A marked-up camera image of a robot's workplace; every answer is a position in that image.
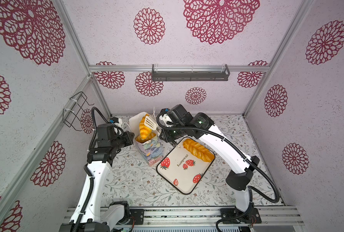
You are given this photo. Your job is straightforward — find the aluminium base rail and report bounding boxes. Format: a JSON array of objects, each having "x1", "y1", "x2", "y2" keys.
[{"x1": 61, "y1": 205, "x2": 301, "y2": 232}]

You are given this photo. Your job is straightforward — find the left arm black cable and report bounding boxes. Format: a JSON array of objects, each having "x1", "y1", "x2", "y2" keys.
[{"x1": 71, "y1": 106, "x2": 125, "y2": 232}]

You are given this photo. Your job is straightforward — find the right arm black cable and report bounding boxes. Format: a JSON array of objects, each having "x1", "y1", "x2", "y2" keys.
[{"x1": 155, "y1": 111, "x2": 281, "y2": 232}]

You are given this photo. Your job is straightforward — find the black wire wall rack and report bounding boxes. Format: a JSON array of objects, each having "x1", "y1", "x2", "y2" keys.
[{"x1": 62, "y1": 91, "x2": 94, "y2": 131}]

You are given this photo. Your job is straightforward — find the white plastic steel tongs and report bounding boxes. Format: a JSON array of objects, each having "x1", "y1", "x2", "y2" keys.
[{"x1": 144, "y1": 115, "x2": 168, "y2": 131}]

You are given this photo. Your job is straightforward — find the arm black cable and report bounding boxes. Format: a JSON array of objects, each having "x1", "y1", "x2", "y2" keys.
[
  {"x1": 71, "y1": 106, "x2": 125, "y2": 232},
  {"x1": 155, "y1": 111, "x2": 281, "y2": 232}
]

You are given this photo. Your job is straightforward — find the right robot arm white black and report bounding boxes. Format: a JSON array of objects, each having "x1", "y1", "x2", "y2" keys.
[{"x1": 156, "y1": 104, "x2": 254, "y2": 212}]

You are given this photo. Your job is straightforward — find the white floral paper bag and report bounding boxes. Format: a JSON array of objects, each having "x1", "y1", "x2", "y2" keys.
[{"x1": 121, "y1": 112, "x2": 164, "y2": 166}]

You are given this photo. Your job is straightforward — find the long twisted fake bread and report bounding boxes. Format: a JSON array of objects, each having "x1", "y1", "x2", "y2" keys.
[{"x1": 183, "y1": 138, "x2": 215, "y2": 162}]

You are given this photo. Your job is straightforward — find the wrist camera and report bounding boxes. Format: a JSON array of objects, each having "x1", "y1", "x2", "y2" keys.
[
  {"x1": 109, "y1": 117, "x2": 123, "y2": 127},
  {"x1": 160, "y1": 108, "x2": 169, "y2": 115}
]

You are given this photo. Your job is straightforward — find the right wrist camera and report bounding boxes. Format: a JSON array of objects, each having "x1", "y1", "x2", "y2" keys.
[{"x1": 160, "y1": 108, "x2": 169, "y2": 115}]

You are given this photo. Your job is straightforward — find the white strawberry tray black rim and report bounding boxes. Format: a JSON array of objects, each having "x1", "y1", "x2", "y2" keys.
[{"x1": 156, "y1": 137, "x2": 215, "y2": 195}]

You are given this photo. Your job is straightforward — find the black wall shelf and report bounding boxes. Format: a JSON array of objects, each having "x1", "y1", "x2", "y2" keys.
[{"x1": 151, "y1": 65, "x2": 230, "y2": 82}]

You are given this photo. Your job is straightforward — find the large fake croissant bottom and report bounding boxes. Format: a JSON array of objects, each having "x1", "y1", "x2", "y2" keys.
[{"x1": 139, "y1": 114, "x2": 152, "y2": 140}]

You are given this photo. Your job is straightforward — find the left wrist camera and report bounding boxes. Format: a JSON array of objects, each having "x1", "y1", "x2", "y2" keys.
[{"x1": 109, "y1": 117, "x2": 123, "y2": 127}]

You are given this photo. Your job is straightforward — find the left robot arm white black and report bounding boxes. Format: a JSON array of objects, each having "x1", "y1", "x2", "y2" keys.
[{"x1": 59, "y1": 120, "x2": 134, "y2": 232}]

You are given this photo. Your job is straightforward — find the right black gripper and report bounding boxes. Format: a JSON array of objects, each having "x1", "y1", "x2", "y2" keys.
[{"x1": 158, "y1": 125, "x2": 187, "y2": 143}]

